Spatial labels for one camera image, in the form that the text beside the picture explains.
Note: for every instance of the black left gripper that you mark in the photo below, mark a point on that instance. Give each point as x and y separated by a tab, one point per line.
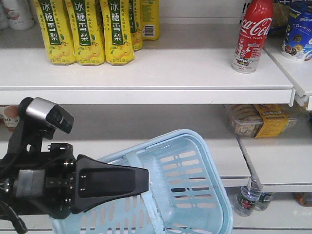
43	186

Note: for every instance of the light blue plastic basket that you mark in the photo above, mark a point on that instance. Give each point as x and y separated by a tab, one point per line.
186	195

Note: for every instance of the red coca-cola aluminium bottle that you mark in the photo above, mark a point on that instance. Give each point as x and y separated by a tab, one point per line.
252	35

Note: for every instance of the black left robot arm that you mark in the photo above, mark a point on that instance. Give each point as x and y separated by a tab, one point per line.
25	142

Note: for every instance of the orange C100 juice bottle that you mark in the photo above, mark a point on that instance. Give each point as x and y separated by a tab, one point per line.
10	116

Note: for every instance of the yellow pear drink bottle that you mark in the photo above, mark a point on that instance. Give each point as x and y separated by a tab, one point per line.
135	24
150	19
56	31
87	30
117	33

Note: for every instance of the clear water bottle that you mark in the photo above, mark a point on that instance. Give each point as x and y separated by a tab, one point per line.
247	198

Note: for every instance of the clear box of biscuits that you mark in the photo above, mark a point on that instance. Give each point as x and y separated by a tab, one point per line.
262	120

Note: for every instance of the white metal shelving unit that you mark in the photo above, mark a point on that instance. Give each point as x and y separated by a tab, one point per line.
180	81

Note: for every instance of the white peach drink bottle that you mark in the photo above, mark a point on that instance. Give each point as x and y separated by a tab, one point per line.
18	14

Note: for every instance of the blue cookie cup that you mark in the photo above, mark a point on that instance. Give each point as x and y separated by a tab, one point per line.
297	42

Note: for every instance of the brown cracker packet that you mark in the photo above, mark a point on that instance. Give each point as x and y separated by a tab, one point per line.
281	10

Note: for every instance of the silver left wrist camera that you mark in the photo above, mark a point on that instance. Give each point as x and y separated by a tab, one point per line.
50	114

